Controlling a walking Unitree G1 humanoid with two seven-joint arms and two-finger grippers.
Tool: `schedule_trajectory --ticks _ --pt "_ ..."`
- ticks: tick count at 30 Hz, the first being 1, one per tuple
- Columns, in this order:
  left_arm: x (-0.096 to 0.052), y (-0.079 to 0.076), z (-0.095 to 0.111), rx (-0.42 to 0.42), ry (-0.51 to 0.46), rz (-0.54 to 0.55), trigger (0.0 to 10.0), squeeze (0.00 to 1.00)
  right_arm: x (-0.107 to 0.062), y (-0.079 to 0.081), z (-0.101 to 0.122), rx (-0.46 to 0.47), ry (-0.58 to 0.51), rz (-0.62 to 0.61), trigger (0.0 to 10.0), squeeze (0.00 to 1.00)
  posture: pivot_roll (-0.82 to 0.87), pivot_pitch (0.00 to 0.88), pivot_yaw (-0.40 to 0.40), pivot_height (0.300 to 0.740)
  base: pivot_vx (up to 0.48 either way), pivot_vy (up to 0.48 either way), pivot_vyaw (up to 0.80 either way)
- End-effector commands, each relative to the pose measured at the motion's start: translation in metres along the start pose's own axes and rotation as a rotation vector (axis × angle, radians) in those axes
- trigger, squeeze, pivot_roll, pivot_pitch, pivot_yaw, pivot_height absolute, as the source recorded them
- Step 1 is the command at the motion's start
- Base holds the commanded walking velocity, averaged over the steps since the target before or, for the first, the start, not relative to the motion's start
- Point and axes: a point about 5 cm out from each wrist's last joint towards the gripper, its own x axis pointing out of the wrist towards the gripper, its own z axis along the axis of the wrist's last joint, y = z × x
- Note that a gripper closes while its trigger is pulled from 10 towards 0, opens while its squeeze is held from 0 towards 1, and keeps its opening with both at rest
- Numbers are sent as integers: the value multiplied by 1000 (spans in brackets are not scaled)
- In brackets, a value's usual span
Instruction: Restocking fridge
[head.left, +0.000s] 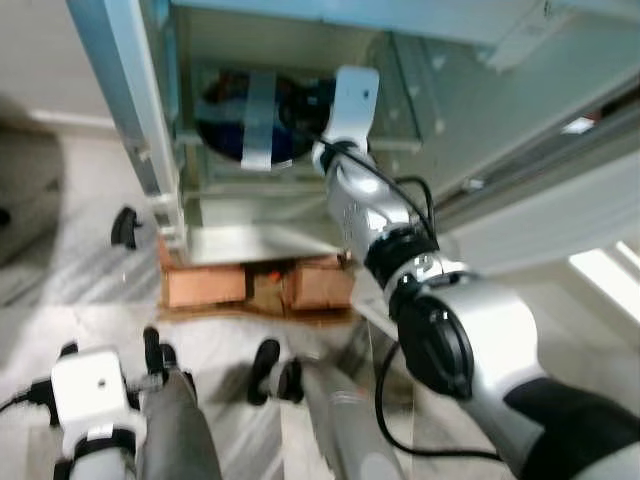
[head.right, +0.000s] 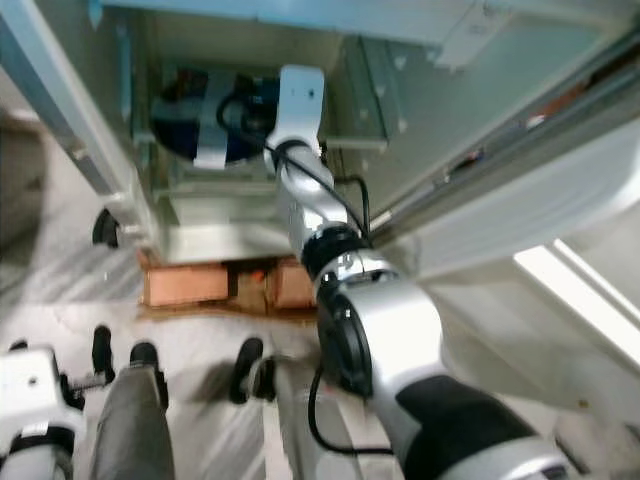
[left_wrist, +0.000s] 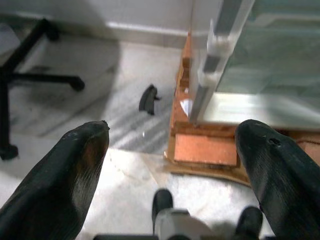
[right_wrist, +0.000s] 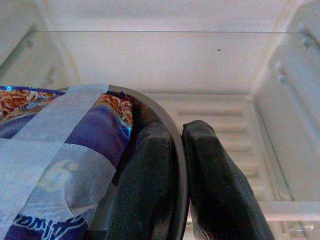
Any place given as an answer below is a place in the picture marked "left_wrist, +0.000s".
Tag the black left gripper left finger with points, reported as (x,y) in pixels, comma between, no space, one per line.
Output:
(62,180)

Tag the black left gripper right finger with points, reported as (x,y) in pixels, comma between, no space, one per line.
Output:
(282,180)

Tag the glass fridge door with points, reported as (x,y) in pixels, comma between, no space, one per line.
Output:
(270,50)

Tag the orange brown cardboard sheet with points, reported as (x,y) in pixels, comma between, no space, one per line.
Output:
(205,150)

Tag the black office chair base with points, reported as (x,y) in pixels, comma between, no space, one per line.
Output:
(30,77)

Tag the small black curved object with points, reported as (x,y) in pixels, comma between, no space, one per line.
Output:
(148,100)

